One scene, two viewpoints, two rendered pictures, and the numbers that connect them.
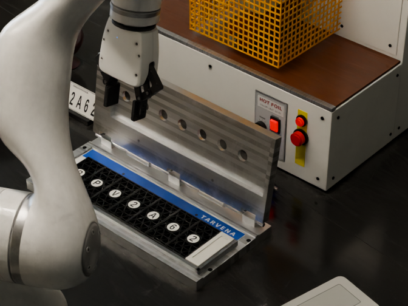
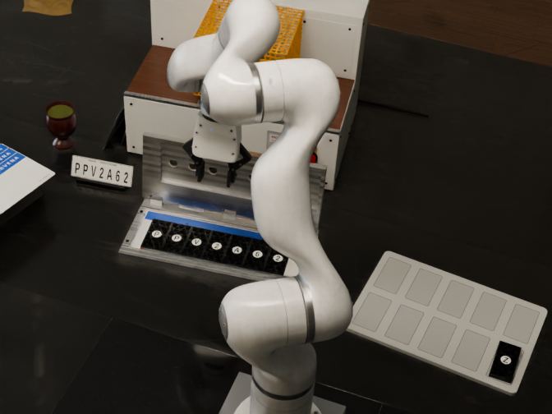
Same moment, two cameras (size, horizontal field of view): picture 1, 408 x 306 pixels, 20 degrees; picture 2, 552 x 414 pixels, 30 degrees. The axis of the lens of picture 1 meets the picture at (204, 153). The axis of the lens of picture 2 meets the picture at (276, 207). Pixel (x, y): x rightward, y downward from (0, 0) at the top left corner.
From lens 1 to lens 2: 99 cm
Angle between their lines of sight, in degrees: 25
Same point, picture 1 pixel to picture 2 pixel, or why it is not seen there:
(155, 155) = (209, 202)
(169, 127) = (219, 178)
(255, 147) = not seen: hidden behind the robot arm
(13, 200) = (293, 287)
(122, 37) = (217, 128)
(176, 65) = (186, 125)
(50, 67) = (305, 187)
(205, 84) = not seen: hidden behind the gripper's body
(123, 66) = (219, 149)
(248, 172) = not seen: hidden behind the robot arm
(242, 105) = (254, 144)
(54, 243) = (338, 309)
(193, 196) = (250, 225)
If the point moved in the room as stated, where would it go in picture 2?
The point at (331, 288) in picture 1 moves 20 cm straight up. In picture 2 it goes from (387, 262) to (397, 200)
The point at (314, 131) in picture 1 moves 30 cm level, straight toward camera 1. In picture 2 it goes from (323, 150) to (376, 232)
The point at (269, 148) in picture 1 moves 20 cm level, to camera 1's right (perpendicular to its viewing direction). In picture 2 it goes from (318, 176) to (389, 152)
